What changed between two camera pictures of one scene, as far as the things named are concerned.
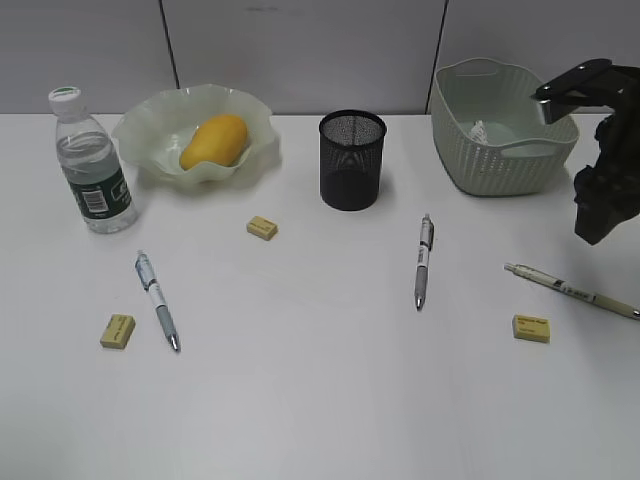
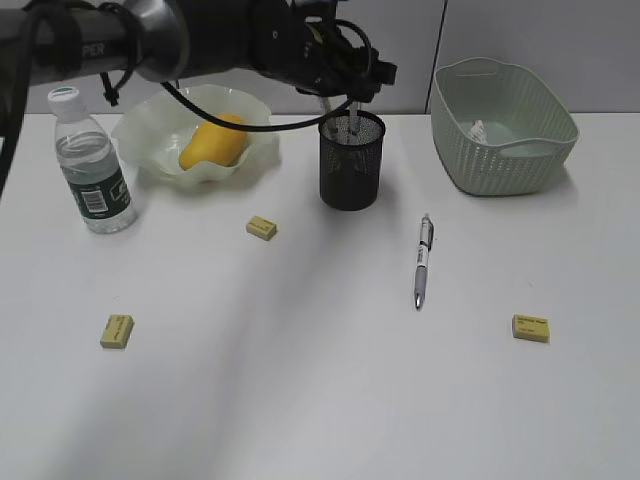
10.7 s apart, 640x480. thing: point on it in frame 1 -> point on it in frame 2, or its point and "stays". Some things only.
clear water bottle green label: [92, 167] stays
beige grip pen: [569, 288] -> [329, 128]
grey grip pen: [423, 260] stays
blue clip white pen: [149, 279] -> [354, 119]
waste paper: [479, 133] stays
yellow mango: [219, 138] stays
